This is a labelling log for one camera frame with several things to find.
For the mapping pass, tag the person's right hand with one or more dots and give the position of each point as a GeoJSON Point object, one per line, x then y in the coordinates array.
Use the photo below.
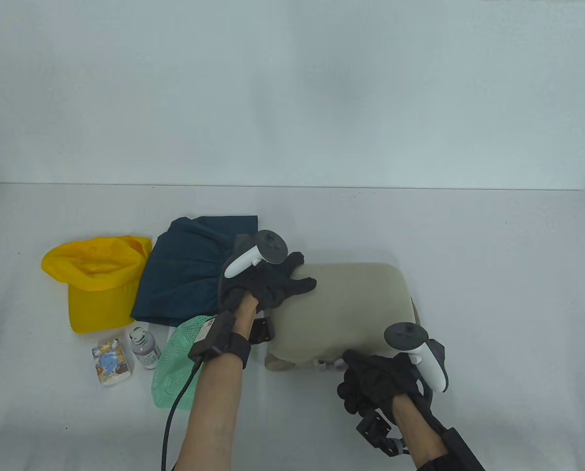
{"type": "Point", "coordinates": [385, 380]}

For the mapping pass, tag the person's left hand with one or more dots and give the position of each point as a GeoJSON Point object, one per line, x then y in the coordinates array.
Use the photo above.
{"type": "Point", "coordinates": [253, 287]}

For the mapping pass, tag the person's right fingers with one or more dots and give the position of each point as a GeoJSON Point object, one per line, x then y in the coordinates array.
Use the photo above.
{"type": "Point", "coordinates": [354, 387]}

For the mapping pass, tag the person's left fingers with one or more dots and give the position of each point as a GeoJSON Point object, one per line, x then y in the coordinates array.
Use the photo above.
{"type": "Point", "coordinates": [300, 285]}

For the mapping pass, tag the beige zip pouch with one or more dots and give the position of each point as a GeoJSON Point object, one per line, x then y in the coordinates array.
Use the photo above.
{"type": "Point", "coordinates": [351, 309]}

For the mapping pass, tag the person's left forearm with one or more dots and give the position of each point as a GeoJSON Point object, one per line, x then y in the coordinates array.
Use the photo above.
{"type": "Point", "coordinates": [214, 407]}

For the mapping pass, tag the person's right forearm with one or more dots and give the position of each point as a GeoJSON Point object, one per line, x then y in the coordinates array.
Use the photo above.
{"type": "Point", "coordinates": [417, 431]}

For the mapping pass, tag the white grey-ringed tracking controller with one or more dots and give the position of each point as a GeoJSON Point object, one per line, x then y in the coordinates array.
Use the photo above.
{"type": "Point", "coordinates": [246, 260]}
{"type": "Point", "coordinates": [432, 365]}

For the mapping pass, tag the dark teal folded garment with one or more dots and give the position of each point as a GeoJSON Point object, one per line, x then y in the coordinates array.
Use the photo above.
{"type": "Point", "coordinates": [184, 274]}

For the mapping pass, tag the black arm sleeve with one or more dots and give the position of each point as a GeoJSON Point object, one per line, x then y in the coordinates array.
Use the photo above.
{"type": "Point", "coordinates": [462, 451]}

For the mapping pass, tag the green mesh bag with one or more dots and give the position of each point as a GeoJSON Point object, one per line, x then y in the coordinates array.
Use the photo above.
{"type": "Point", "coordinates": [174, 365]}

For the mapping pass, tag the small clear grey-capped bottle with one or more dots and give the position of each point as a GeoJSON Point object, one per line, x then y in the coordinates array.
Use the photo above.
{"type": "Point", "coordinates": [144, 349]}

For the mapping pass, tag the yellow fabric cap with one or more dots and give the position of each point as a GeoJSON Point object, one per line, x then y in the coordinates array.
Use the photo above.
{"type": "Point", "coordinates": [98, 284]}

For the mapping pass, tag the small printed tissue packet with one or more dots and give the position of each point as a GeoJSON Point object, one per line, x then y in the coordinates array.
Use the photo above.
{"type": "Point", "coordinates": [111, 365]}

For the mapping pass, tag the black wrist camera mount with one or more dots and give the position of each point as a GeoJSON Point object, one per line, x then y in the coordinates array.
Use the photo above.
{"type": "Point", "coordinates": [378, 431]}

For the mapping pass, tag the black camera bracket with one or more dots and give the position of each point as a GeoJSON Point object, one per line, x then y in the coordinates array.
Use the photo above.
{"type": "Point", "coordinates": [262, 331]}

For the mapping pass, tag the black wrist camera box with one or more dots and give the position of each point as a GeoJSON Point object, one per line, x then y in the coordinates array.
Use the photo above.
{"type": "Point", "coordinates": [211, 336]}

